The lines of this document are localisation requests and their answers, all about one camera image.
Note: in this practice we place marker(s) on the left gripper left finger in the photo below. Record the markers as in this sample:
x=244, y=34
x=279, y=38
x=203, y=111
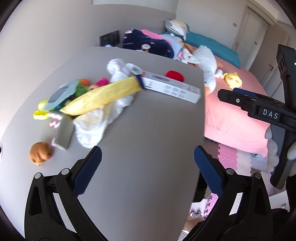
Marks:
x=53, y=211

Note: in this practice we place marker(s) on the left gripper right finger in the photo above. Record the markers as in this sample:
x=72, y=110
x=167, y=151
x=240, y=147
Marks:
x=242, y=211

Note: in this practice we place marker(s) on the brown bear figurine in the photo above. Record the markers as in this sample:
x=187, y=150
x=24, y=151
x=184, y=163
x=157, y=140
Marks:
x=40, y=152

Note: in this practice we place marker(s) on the small grey carton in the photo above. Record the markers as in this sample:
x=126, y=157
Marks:
x=64, y=128

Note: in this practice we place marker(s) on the white cloth towel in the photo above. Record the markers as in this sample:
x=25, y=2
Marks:
x=90, y=127

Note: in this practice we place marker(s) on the red heart plush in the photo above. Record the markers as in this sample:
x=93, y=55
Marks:
x=175, y=75

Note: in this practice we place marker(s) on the grey thermometer box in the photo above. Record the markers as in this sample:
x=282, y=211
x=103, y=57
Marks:
x=167, y=85

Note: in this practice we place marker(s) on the white gloved right hand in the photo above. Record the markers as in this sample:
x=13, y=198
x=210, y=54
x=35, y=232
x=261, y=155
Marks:
x=272, y=156

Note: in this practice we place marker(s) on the foam puzzle floor mat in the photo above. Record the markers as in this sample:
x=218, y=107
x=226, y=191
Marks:
x=243, y=163

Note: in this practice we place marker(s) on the pink bed sheet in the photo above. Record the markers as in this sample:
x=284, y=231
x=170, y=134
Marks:
x=228, y=124

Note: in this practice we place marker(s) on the yellow chick plush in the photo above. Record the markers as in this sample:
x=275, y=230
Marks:
x=233, y=80

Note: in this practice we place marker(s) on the teal bolster pillow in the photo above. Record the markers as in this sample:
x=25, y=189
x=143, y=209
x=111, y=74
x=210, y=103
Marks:
x=218, y=49

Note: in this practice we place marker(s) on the white door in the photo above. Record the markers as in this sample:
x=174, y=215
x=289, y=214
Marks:
x=249, y=38

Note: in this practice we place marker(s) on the white goose plush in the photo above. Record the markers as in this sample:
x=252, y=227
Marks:
x=203, y=58

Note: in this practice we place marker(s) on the yellow plastic toy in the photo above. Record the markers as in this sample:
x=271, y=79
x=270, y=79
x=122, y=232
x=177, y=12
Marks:
x=41, y=114

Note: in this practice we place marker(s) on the teal toy house box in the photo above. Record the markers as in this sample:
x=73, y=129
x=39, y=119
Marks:
x=61, y=95

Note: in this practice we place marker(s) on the light blue knitted blanket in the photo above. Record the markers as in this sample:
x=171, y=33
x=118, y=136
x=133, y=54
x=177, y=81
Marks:
x=176, y=43

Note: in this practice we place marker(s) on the checkered pillow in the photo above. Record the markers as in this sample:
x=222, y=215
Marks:
x=177, y=28

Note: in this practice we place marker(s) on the green turtle toy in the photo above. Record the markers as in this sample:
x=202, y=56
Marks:
x=82, y=87

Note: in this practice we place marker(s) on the pink rubber toy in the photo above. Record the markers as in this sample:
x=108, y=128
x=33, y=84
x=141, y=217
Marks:
x=102, y=82

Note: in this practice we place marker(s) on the pink fleece blanket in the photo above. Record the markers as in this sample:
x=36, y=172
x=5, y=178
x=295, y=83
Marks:
x=154, y=36

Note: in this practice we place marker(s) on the navy patterned blanket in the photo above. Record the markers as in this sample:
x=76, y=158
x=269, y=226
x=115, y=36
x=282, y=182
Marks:
x=134, y=39

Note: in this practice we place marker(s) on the black wall switch panel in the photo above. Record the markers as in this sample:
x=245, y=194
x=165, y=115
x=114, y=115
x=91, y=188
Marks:
x=112, y=39

